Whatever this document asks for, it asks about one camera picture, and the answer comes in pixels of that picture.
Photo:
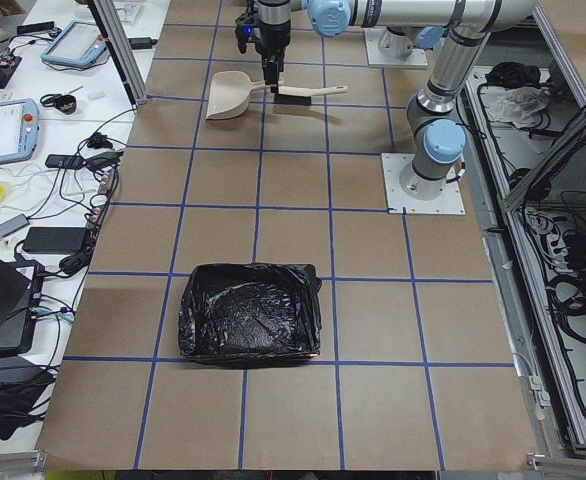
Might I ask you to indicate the white hand brush black bristles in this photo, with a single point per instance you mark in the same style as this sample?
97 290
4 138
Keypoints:
302 96

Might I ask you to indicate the white plastic dustpan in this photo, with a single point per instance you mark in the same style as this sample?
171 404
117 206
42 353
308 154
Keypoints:
230 93

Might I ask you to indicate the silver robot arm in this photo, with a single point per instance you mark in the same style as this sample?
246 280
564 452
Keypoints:
462 27
427 37

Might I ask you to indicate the black lined trash bin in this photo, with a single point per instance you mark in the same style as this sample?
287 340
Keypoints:
251 315

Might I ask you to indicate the far blue teach pendant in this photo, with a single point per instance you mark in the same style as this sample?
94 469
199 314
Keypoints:
79 46

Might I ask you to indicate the blue teach pendant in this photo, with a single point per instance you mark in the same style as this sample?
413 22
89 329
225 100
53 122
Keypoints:
79 46
19 126

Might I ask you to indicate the black tape roll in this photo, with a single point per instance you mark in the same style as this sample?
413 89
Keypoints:
66 104

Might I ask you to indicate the black scissors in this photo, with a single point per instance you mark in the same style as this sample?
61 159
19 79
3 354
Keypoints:
47 100

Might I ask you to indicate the black remote device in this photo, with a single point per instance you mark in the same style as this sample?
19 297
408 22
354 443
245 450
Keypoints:
64 161

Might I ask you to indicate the black cloth bundle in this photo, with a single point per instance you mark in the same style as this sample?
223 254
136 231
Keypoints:
513 75

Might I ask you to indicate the crumpled white cloth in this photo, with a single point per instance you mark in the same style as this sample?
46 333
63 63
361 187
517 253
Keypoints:
518 106

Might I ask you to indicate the near blue teach pendant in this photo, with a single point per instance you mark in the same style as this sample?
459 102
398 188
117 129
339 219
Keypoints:
19 126

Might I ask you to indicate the black power brick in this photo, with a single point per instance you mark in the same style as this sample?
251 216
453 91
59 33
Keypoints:
54 240

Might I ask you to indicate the grey usb hub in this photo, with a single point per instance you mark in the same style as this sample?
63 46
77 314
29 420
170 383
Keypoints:
13 225

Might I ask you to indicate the black laptop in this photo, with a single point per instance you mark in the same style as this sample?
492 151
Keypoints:
20 289

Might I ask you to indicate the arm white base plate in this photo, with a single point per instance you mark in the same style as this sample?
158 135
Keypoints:
394 47
408 193

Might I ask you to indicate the aluminium frame post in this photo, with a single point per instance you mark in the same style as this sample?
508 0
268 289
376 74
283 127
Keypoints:
106 18

